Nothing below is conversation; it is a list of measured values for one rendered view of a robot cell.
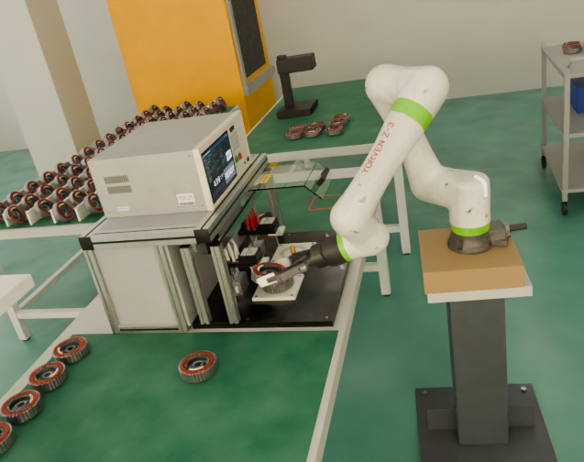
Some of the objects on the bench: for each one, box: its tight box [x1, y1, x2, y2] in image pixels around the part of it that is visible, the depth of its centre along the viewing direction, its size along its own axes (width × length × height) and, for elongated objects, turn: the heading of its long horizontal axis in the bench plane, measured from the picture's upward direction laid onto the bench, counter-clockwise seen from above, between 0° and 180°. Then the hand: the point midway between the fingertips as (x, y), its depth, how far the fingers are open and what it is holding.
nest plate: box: [252, 274, 304, 302], centre depth 202 cm, size 15×15×1 cm
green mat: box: [0, 330, 338, 462], centre depth 164 cm, size 94×61×1 cm, turn 98°
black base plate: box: [192, 230, 350, 329], centre depth 214 cm, size 47×64×2 cm
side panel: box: [83, 246, 192, 334], centre depth 190 cm, size 28×3×32 cm, turn 98°
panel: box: [164, 203, 247, 325], centre depth 214 cm, size 1×66×30 cm, turn 8°
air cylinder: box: [230, 271, 249, 296], centre depth 205 cm, size 5×8×6 cm
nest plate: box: [270, 242, 316, 264], centre depth 223 cm, size 15×15×1 cm
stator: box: [178, 350, 218, 383], centre depth 171 cm, size 11×11×4 cm
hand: (269, 273), depth 184 cm, fingers closed on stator, 11 cm apart
